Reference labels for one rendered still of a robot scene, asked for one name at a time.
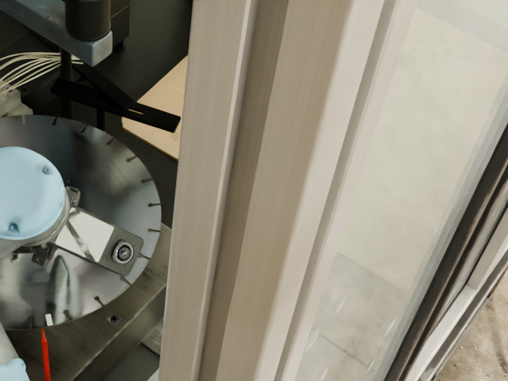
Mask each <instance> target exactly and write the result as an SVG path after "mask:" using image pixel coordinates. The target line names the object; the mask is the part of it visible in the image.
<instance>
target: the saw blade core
mask: <svg viewBox="0 0 508 381"><path fill-rule="evenodd" d="M24 119H25V123H24V124H23V123H22V121H23V119H22V115H17V116H4V117H0V148H3V147H23V148H26V149H29V150H32V151H34V152H36V153H38V154H40V155H42V156H43V157H44V158H46V159H47V160H49V161H50V162H51V163H52V164H53V165H54V166H55V168H56V169H57V170H58V171H59V173H60V176H61V178H62V180H63V184H64V187H65V188H66V187H67V186H68V187H74V188H75V189H78V190H79V192H80V197H79V202H78V205H77V206H78V207H79V208H81V209H84V210H85V211H87V212H90V213H92V214H94V215H96V216H98V217H100V218H102V219H105V220H107V221H109V222H111V223H113V224H115V225H117V226H119V227H121V228H123V229H125V230H127V231H130V232H132V233H133V234H136V235H138V236H139V237H141V238H142V240H143V241H144V245H143V246H142V249H141V251H140V253H139V255H142V256H143V257H146V258H148V259H146V258H143V257H138V258H137V260H136V262H135V264H134V266H133V269H132V271H131V273H130V274H129V275H128V276H120V275H118V274H115V273H113V272H112V271H108V270H107V269H105V268H102V267H100V266H98V265H95V264H91V263H88V262H86V261H84V260H82V259H81V258H78V257H76V256H74V255H71V254H69V253H68V252H66V251H63V250H62V249H58V251H57V252H56V253H55V255H54V257H53V259H52V260H51V261H50V262H49V263H48V265H47V266H46V267H45V268H44V267H42V266H40V265H37V264H35V263H33V262H31V261H32V257H33V252H30V251H29V249H16V250H14V251H13V252H11V253H9V254H7V255H6V256H4V257H2V258H1V259H0V322H1V324H2V326H3V328H4V330H29V321H28V319H29V318H33V320H32V328H33V330H35V329H42V328H46V327H53V326H57V325H61V324H65V323H68V320H67V317H66V315H65V314H64V313H63V312H64V311H68V313H67V314H68V317H69V319H70V321H74V320H77V319H80V318H83V317H84V316H86V315H88V314H91V313H93V312H95V311H97V310H98V309H100V308H102V305H101V304H100V303H99V301H98V300H95V299H94V298H95V297H99V300H100V301H101V303H102V304H103V305H104V306H105V305H107V304H109V303H110V302H112V301H113V300H114V299H116V298H117V297H118V296H120V295H121V294H122V293H124V292H125V291H126V290H127V289H128V288H129V287H130V285H129V284H127V283H126V282H125V281H124V280H120V278H121V277H123V278H125V280H126V281H127V282H129V283H130V284H133V283H134V282H135V281H136V280H137V278H138V277H139V276H140V275H141V273H142V272H143V270H144V269H145V268H146V266H147V264H148V262H149V261H150V260H149V259H151V257H152V255H153V252H154V250H155V249H156V245H157V242H158V239H159V235H160V233H159V232H160V228H161V205H160V198H159V194H158V191H157V189H156V185H155V183H154V181H153V179H152V177H151V175H150V173H149V172H148V170H147V168H146V167H145V165H144V164H143V163H142V161H140V160H139V158H138V157H136V155H135V154H134V153H133V152H132V151H131V150H130V149H129V148H127V146H125V145H124V144H123V143H122V142H120V141H118V140H117V139H115V138H114V139H113V136H111V135H109V134H107V133H106V132H103V131H101V130H100V129H97V128H95V127H93V126H91V125H87V127H86V128H85V126H86V124H85V123H82V122H78V121H75V120H72V119H66V118H62V117H57V119H56V122H55V124H56V125H52V123H54V119H55V116H44V115H24ZM84 128H85V131H84V132H81V131H82V130H83V129H84ZM112 139H113V140H112ZM111 140H112V141H111ZM110 141H111V142H110ZM108 142H110V144H106V143H108ZM134 157H135V158H134ZM132 158H134V159H132ZM131 159H132V160H131ZM126 160H131V161H130V162H127V161H126ZM150 179H152V180H150ZM147 180H149V181H147ZM141 181H146V182H144V183H141ZM149 204H151V205H159V206H148V205H149ZM149 229H150V230H152V231H151V232H148V231H147V230H149ZM153 231H159V232H153ZM46 314H51V319H52V323H53V325H50V326H48V325H47V321H46V317H45V315H46Z"/></svg>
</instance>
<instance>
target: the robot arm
mask: <svg viewBox="0 0 508 381"><path fill-rule="evenodd" d="M79 197H80V192H79V190H78V189H75V188H74V187H68V186H67V187H66V188H65V187H64V183H63V180H62V178H61V176H60V173H59V171H58V170H57V169H56V168H55V166H54V165H53V164H52V163H51V162H50V161H49V160H47V159H46V158H44V157H43V156H42V155H40V154H38V153H36V152H34V151H32V150H29V149H26V148H23V147H3V148H0V259H1V258H2V257H4V256H6V255H7V254H9V253H11V252H13V251H14V250H16V249H18V248H19V247H21V246H22V247H24V248H27V249H29V251H30V252H33V257H32V261H31V262H33V263H35V264H37V265H40V266H42V267H44V268H45V267H46V266H47V265H48V263H49V262H50V261H51V260H52V259H53V257H54V255H55V253H56V252H57V251H58V249H62V250H63V251H66V252H68V253H69V254H71V255H74V256H76V257H78V258H81V259H82V260H84V261H86V262H88V263H91V264H95V265H98V266H100V267H102V268H105V269H107V270H108V271H112V272H113V273H115V274H118V275H120V276H128V275H129V274H130V273H131V271H132V269H133V266H134V264H135V262H136V260H137V258H138V255H139V253H140V251H141V249H142V246H143V245H144V241H143V240H142V238H141V237H139V236H138V235H136V234H133V233H132V232H130V231H127V230H125V229H123V228H121V227H119V226H117V225H115V224H113V223H111V222H109V221H107V220H105V219H102V218H100V217H98V216H96V215H94V214H92V213H90V212H87V211H85V210H84V209H81V208H79V207H78V206H77V205H78V202H79ZM25 370H26V365H25V364H24V362H23V360H22V359H20V358H19V357H18V355H17V353H16V351H15V349H14V347H13V346H12V344H11V341H10V339H9V338H8V335H7V333H6V332H5V330H4V328H3V326H2V324H1V322H0V381H29V377H28V376H27V374H26V371H25Z"/></svg>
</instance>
